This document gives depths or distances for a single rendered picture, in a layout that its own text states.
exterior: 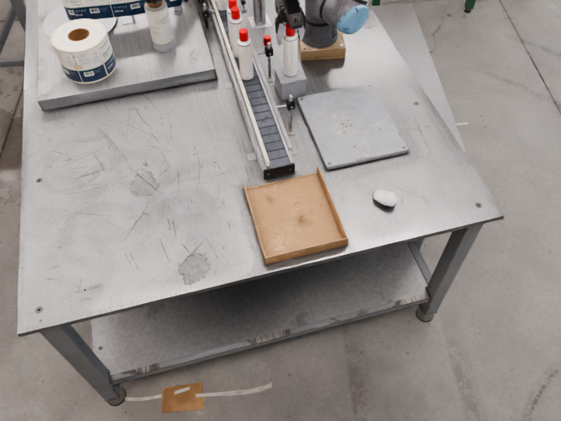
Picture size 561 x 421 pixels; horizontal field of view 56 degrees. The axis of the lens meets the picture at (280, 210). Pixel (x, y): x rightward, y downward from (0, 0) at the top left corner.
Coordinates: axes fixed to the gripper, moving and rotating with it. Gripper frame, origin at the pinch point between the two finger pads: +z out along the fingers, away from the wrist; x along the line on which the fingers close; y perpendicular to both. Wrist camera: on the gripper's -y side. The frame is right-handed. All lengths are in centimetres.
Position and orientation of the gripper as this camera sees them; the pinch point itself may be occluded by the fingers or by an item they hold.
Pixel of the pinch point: (290, 41)
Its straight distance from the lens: 193.0
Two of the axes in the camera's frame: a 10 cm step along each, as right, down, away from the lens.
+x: -9.7, 2.2, -1.4
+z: 0.1, 5.9, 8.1
